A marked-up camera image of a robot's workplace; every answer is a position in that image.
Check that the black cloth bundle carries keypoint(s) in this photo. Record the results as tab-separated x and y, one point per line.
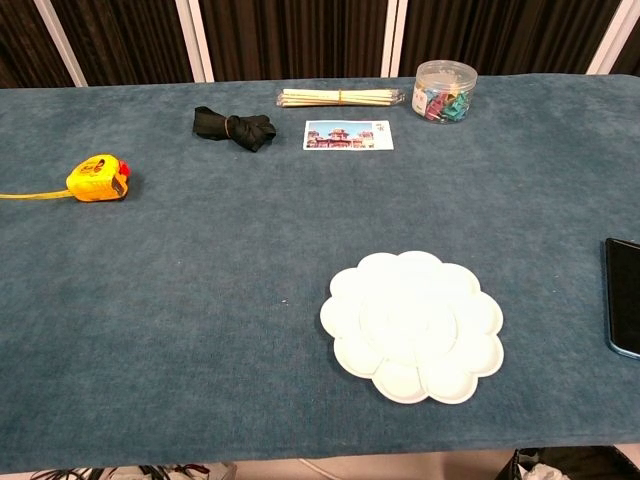
240	129

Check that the black bin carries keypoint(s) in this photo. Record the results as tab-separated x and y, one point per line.
575	465

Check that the bundle of wooden chopsticks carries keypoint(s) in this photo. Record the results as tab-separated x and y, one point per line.
340	97

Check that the blue table cloth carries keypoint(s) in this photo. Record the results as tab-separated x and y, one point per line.
200	300

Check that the clear jar of coloured clips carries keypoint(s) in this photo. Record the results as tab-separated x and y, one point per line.
442	95

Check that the white flower-shaped paint palette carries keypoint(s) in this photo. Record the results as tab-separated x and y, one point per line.
412	330

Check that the white partition post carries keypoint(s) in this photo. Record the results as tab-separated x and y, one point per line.
197	40
612	40
396	37
60	42

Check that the yellow tape measure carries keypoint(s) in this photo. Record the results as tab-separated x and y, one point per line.
97	180

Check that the postcard with temple picture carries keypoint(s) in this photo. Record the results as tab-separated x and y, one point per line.
347	136

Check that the black smartphone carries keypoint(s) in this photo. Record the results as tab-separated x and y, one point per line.
625	300

